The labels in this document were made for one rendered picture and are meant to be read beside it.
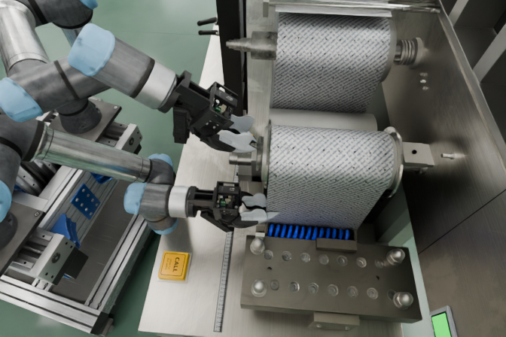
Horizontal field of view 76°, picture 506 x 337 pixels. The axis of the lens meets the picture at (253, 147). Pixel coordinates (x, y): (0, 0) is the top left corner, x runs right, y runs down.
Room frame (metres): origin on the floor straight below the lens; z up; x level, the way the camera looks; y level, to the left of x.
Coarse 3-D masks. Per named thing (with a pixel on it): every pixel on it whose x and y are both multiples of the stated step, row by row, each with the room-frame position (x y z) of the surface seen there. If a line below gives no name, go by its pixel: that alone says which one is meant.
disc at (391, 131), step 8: (392, 128) 0.41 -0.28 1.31; (392, 136) 0.40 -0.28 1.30; (400, 136) 0.38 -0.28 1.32; (400, 144) 0.36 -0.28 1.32; (400, 152) 0.35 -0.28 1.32; (400, 160) 0.33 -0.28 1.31; (400, 168) 0.32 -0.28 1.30; (400, 176) 0.31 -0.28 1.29; (392, 184) 0.31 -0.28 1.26; (384, 192) 0.32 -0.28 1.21; (392, 192) 0.30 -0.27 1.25
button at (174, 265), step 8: (168, 256) 0.27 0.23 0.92; (176, 256) 0.27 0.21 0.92; (184, 256) 0.27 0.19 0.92; (160, 264) 0.25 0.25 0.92; (168, 264) 0.25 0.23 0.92; (176, 264) 0.25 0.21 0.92; (184, 264) 0.25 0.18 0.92; (160, 272) 0.23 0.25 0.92; (168, 272) 0.23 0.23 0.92; (176, 272) 0.23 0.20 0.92; (184, 272) 0.23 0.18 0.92; (176, 280) 0.21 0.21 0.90
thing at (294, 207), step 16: (272, 192) 0.32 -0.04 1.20; (288, 192) 0.32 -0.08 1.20; (272, 208) 0.32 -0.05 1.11; (288, 208) 0.32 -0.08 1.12; (304, 208) 0.32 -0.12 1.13; (320, 208) 0.31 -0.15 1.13; (336, 208) 0.31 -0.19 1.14; (352, 208) 0.31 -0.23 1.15; (368, 208) 0.31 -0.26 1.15; (288, 224) 0.32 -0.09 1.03; (304, 224) 0.32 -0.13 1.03; (320, 224) 0.31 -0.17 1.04; (336, 224) 0.31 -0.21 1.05; (352, 224) 0.31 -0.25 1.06
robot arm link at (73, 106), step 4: (88, 96) 0.84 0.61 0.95; (80, 100) 0.83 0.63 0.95; (84, 100) 0.85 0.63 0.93; (68, 104) 0.80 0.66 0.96; (72, 104) 0.80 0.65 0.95; (76, 104) 0.81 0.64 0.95; (80, 104) 0.82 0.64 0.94; (84, 104) 0.84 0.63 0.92; (56, 108) 0.80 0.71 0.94; (60, 108) 0.79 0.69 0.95; (64, 108) 0.79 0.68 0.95; (68, 108) 0.79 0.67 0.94; (72, 108) 0.80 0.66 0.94; (76, 108) 0.81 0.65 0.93; (80, 108) 0.81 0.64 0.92; (60, 112) 0.79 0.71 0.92; (64, 112) 0.79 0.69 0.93; (68, 112) 0.79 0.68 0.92; (72, 112) 0.80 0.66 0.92
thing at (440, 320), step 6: (432, 318) 0.09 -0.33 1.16; (438, 318) 0.08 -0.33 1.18; (444, 318) 0.08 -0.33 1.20; (438, 324) 0.07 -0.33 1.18; (444, 324) 0.07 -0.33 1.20; (438, 330) 0.06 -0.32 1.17; (444, 330) 0.06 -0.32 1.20; (438, 336) 0.06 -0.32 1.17; (444, 336) 0.05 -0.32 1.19; (450, 336) 0.05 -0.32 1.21
